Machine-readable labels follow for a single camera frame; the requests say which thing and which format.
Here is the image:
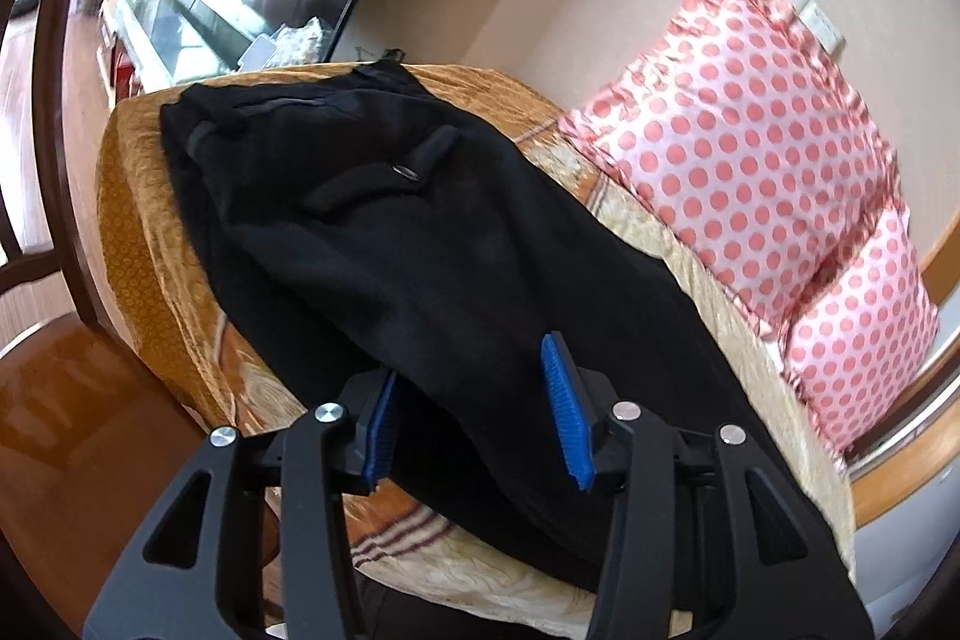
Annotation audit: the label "golden patterned bed cover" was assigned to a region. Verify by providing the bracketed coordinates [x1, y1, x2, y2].
[96, 61, 859, 640]

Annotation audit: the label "black pants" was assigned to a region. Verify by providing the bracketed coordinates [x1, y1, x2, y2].
[159, 61, 805, 594]

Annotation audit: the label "dark wooden chair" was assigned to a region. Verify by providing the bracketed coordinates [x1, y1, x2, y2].
[0, 0, 143, 341]

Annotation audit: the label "white wall socket plate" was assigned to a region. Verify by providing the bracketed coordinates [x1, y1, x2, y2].
[762, 0, 847, 55]

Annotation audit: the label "wooden bed headboard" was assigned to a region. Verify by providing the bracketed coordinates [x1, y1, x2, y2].
[847, 227, 960, 527]

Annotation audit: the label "glass display counter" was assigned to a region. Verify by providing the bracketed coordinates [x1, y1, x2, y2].
[97, 0, 331, 101]

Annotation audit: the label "small pink polka dot pillow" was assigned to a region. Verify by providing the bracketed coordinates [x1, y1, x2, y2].
[780, 206, 943, 461]

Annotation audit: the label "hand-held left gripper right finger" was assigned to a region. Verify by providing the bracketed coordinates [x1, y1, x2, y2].
[541, 331, 875, 640]

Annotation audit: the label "large pink polka dot pillow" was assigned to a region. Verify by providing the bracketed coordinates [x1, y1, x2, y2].
[558, 0, 904, 338]

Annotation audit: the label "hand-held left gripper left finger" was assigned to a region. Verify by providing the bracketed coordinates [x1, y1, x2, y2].
[82, 367, 398, 640]

